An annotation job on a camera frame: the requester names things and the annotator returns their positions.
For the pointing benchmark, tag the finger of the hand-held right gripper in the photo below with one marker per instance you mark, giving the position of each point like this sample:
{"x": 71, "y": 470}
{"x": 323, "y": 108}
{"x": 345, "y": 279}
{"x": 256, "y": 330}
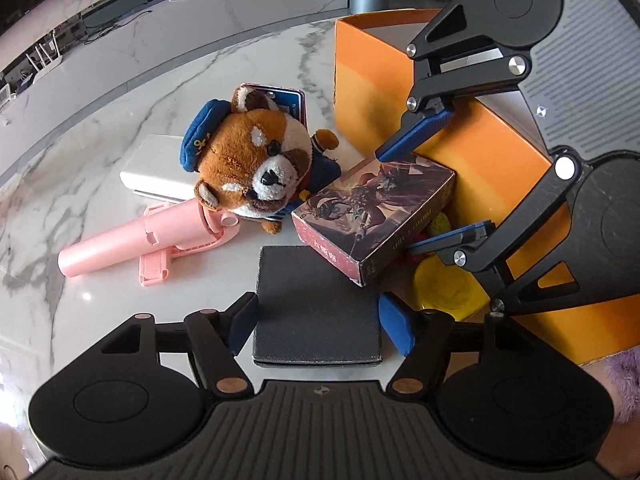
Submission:
{"x": 450, "y": 237}
{"x": 415, "y": 132}

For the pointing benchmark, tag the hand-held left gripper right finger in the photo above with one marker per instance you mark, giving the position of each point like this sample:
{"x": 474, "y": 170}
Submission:
{"x": 397, "y": 327}

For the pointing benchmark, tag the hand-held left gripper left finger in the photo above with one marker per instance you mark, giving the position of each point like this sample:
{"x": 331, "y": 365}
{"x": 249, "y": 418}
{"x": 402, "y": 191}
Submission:
{"x": 245, "y": 325}

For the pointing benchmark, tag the orange cardboard box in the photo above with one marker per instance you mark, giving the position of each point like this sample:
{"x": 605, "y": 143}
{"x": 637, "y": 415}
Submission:
{"x": 370, "y": 95}

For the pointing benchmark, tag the dark grey wallet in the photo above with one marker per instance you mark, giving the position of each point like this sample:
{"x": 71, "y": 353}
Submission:
{"x": 315, "y": 305}

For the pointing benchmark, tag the printed card box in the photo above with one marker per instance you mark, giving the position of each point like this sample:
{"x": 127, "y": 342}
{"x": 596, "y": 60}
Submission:
{"x": 370, "y": 210}

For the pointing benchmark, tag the pink edged blue case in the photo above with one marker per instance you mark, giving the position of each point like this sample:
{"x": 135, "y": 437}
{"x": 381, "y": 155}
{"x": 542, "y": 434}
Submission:
{"x": 287, "y": 105}

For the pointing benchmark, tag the pink handheld fan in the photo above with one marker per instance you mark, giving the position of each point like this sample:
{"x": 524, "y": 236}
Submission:
{"x": 110, "y": 250}

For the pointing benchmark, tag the red panda plush toy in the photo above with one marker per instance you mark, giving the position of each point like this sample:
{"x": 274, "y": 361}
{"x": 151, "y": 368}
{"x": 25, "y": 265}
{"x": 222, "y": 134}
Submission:
{"x": 250, "y": 145}

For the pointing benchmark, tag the white power bank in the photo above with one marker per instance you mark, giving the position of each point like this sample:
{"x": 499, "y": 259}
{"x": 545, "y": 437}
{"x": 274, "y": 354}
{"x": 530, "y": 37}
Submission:
{"x": 150, "y": 170}

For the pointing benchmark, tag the yellow green small toy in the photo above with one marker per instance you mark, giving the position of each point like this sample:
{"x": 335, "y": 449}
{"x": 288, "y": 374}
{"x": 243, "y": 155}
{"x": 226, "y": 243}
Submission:
{"x": 440, "y": 222}

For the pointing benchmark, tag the yellow round toy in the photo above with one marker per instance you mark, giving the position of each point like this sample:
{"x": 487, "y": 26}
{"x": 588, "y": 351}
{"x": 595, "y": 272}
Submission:
{"x": 445, "y": 285}

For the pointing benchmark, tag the person's purple fleece clothing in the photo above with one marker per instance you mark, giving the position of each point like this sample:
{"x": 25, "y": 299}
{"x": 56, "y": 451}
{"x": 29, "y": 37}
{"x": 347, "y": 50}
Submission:
{"x": 625, "y": 385}

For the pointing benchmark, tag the marble tv console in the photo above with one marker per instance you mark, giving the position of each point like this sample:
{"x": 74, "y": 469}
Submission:
{"x": 175, "y": 40}

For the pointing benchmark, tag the white router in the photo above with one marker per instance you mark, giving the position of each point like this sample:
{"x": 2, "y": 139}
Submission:
{"x": 45, "y": 57}

